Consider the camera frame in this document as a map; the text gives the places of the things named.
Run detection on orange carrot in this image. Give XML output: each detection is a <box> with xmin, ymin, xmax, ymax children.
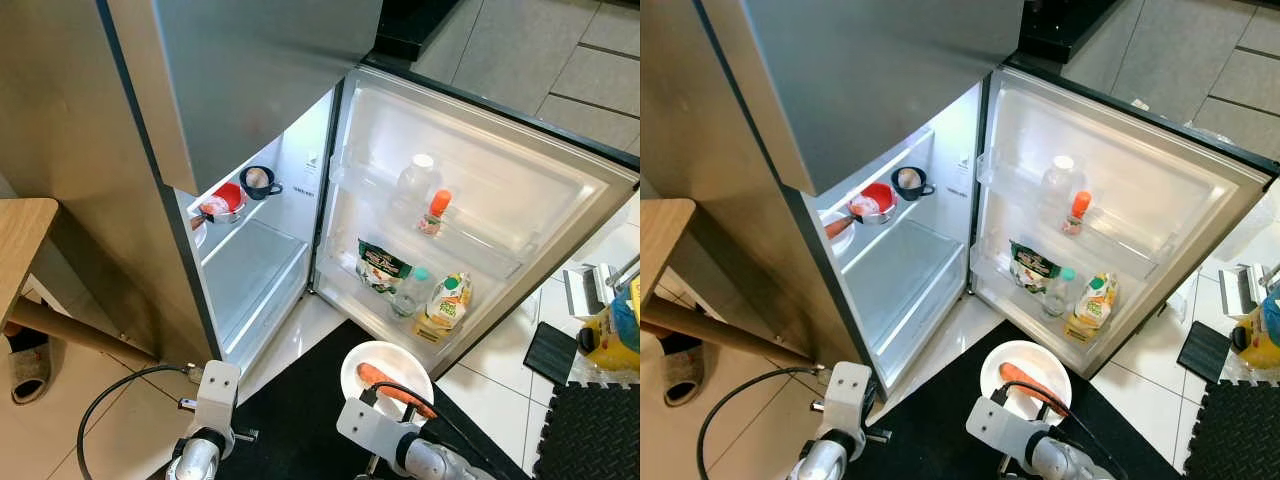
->
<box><xmin>1000</xmin><ymin>362</ymin><xmax>1071</xmax><ymax>416</ymax></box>
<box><xmin>357</xmin><ymin>362</ymin><xmax>438</xmax><ymax>419</ymax></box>

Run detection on white round plate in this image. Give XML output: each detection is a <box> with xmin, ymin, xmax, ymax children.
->
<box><xmin>980</xmin><ymin>340</ymin><xmax>1073</xmax><ymax>421</ymax></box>
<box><xmin>340</xmin><ymin>342</ymin><xmax>435</xmax><ymax>421</ymax></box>

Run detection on grey fridge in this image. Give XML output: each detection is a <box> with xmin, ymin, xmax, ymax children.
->
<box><xmin>0</xmin><ymin>0</ymin><xmax>386</xmax><ymax>376</ymax></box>
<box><xmin>640</xmin><ymin>0</ymin><xmax>1026</xmax><ymax>396</ymax></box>

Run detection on black floor mat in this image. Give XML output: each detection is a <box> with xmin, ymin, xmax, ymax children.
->
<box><xmin>860</xmin><ymin>320</ymin><xmax>1186</xmax><ymax>480</ymax></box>
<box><xmin>215</xmin><ymin>318</ymin><xmax>531</xmax><ymax>480</ymax></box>

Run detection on clear crisper drawer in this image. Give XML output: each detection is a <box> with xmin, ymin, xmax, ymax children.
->
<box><xmin>205</xmin><ymin>243</ymin><xmax>313</xmax><ymax>356</ymax></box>
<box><xmin>865</xmin><ymin>245</ymin><xmax>969</xmax><ymax>386</ymax></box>

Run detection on grey house slipper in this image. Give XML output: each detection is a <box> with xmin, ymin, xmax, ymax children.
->
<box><xmin>662</xmin><ymin>335</ymin><xmax>704</xmax><ymax>406</ymax></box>
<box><xmin>8</xmin><ymin>330</ymin><xmax>53</xmax><ymax>406</ymax></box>

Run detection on clear bottle teal cap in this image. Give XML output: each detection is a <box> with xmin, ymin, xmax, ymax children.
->
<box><xmin>392</xmin><ymin>267</ymin><xmax>433</xmax><ymax>319</ymax></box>
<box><xmin>1042</xmin><ymin>267</ymin><xmax>1079</xmax><ymax>319</ymax></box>

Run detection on yellow green juice carton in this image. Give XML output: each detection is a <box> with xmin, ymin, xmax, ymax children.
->
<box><xmin>1063</xmin><ymin>272</ymin><xmax>1121</xmax><ymax>344</ymax></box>
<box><xmin>413</xmin><ymin>272</ymin><xmax>473</xmax><ymax>344</ymax></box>

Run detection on green food packet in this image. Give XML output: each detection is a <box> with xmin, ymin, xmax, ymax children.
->
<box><xmin>357</xmin><ymin>238</ymin><xmax>413</xmax><ymax>294</ymax></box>
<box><xmin>1008</xmin><ymin>240</ymin><xmax>1061</xmax><ymax>294</ymax></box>

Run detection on black flat pad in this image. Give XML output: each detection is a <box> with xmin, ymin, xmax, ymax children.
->
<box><xmin>523</xmin><ymin>322</ymin><xmax>579</xmax><ymax>386</ymax></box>
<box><xmin>1177</xmin><ymin>320</ymin><xmax>1233</xmax><ymax>384</ymax></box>

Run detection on red metal pot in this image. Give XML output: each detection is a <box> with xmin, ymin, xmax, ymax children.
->
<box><xmin>826</xmin><ymin>182</ymin><xmax>898</xmax><ymax>239</ymax></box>
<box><xmin>190</xmin><ymin>182</ymin><xmax>248</xmax><ymax>231</ymax></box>

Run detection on yellow plastic container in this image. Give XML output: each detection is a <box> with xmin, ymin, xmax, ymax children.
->
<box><xmin>577</xmin><ymin>288</ymin><xmax>641</xmax><ymax>376</ymax></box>
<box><xmin>1232</xmin><ymin>288</ymin><xmax>1280</xmax><ymax>371</ymax></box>

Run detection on black foam puzzle mat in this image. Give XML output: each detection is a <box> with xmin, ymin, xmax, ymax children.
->
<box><xmin>1182</xmin><ymin>380</ymin><xmax>1280</xmax><ymax>480</ymax></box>
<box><xmin>535</xmin><ymin>380</ymin><xmax>641</xmax><ymax>480</ymax></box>

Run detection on dark blue mug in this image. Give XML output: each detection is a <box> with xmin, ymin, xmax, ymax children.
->
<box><xmin>240</xmin><ymin>165</ymin><xmax>284</xmax><ymax>201</ymax></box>
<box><xmin>890</xmin><ymin>165</ymin><xmax>936</xmax><ymax>201</ymax></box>

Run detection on light wooden table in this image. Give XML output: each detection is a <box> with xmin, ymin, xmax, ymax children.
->
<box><xmin>0</xmin><ymin>198</ymin><xmax>161</xmax><ymax>366</ymax></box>
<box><xmin>640</xmin><ymin>198</ymin><xmax>811</xmax><ymax>369</ymax></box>

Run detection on grey metal stand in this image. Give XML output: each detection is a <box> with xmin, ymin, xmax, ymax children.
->
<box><xmin>1218</xmin><ymin>262</ymin><xmax>1280</xmax><ymax>319</ymax></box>
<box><xmin>562</xmin><ymin>262</ymin><xmax>641</xmax><ymax>321</ymax></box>

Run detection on small bottle orange cap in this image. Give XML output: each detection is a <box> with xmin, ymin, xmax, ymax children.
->
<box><xmin>420</xmin><ymin>189</ymin><xmax>453</xmax><ymax>237</ymax></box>
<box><xmin>1062</xmin><ymin>190</ymin><xmax>1093</xmax><ymax>237</ymax></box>

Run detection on clear jar white lid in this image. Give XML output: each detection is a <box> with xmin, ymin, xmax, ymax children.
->
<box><xmin>1040</xmin><ymin>154</ymin><xmax>1086</xmax><ymax>206</ymax></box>
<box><xmin>397</xmin><ymin>153</ymin><xmax>443</xmax><ymax>206</ymax></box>

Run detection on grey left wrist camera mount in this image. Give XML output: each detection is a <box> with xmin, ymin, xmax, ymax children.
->
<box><xmin>822</xmin><ymin>362</ymin><xmax>873</xmax><ymax>441</ymax></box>
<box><xmin>193</xmin><ymin>360</ymin><xmax>242</xmax><ymax>441</ymax></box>

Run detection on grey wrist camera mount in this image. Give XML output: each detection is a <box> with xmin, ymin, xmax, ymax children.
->
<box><xmin>193</xmin><ymin>360</ymin><xmax>242</xmax><ymax>441</ymax></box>
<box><xmin>336</xmin><ymin>397</ymin><xmax>403</xmax><ymax>453</ymax></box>
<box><xmin>965</xmin><ymin>397</ymin><xmax>1036</xmax><ymax>453</ymax></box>
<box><xmin>822</xmin><ymin>362</ymin><xmax>873</xmax><ymax>441</ymax></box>

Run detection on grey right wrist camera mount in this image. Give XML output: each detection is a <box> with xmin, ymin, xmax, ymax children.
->
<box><xmin>965</xmin><ymin>397</ymin><xmax>1036</xmax><ymax>453</ymax></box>
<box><xmin>336</xmin><ymin>397</ymin><xmax>403</xmax><ymax>453</ymax></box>

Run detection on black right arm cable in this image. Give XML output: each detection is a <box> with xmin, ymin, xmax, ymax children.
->
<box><xmin>365</xmin><ymin>380</ymin><xmax>501</xmax><ymax>480</ymax></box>
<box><xmin>995</xmin><ymin>380</ymin><xmax>1131</xmax><ymax>480</ymax></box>

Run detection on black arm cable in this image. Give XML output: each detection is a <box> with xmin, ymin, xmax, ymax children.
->
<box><xmin>77</xmin><ymin>362</ymin><xmax>201</xmax><ymax>480</ymax></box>
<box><xmin>995</xmin><ymin>380</ymin><xmax>1131</xmax><ymax>480</ymax></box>
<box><xmin>365</xmin><ymin>380</ymin><xmax>501</xmax><ymax>480</ymax></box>
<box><xmin>697</xmin><ymin>367</ymin><xmax>831</xmax><ymax>480</ymax></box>

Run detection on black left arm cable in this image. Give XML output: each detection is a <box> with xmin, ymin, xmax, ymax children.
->
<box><xmin>697</xmin><ymin>367</ymin><xmax>831</xmax><ymax>480</ymax></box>
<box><xmin>77</xmin><ymin>362</ymin><xmax>201</xmax><ymax>480</ymax></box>

